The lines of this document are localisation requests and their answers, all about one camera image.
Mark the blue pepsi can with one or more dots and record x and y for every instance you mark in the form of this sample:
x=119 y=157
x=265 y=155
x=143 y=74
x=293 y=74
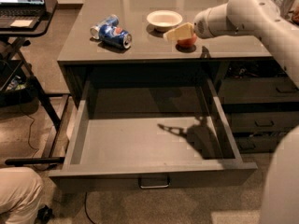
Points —
x=112 y=20
x=115 y=36

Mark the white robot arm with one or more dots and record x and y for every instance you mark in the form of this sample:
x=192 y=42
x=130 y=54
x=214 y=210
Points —
x=261 y=19

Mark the open laptop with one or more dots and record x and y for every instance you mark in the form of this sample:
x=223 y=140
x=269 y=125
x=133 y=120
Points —
x=21 y=14

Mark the grey drawer cabinet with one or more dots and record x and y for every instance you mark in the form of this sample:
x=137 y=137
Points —
x=260 y=101

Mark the person knee beige trousers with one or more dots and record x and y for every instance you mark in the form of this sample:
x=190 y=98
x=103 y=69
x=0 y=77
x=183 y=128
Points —
x=20 y=195

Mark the white bowl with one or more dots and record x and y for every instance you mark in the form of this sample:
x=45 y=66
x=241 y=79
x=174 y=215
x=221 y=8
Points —
x=164 y=20

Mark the black shoe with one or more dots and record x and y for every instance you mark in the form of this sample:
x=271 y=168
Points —
x=44 y=215

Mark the blue pepsi can rear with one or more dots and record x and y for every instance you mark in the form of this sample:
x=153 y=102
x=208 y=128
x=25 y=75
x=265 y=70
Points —
x=112 y=20

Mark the metal drawer handle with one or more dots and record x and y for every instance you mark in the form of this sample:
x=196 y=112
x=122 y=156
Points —
x=154 y=183

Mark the red apple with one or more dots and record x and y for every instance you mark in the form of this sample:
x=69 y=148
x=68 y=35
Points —
x=187 y=43

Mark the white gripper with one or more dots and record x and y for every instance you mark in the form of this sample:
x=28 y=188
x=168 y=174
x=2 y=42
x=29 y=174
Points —
x=202 y=24

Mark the blue pepsi can front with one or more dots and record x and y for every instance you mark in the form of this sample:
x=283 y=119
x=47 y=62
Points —
x=115 y=36

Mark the black laptop stand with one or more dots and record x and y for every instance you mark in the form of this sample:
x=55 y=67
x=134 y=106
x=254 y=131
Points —
x=54 y=104

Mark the open grey top drawer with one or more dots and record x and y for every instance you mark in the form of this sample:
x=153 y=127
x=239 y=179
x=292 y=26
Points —
x=176 y=132

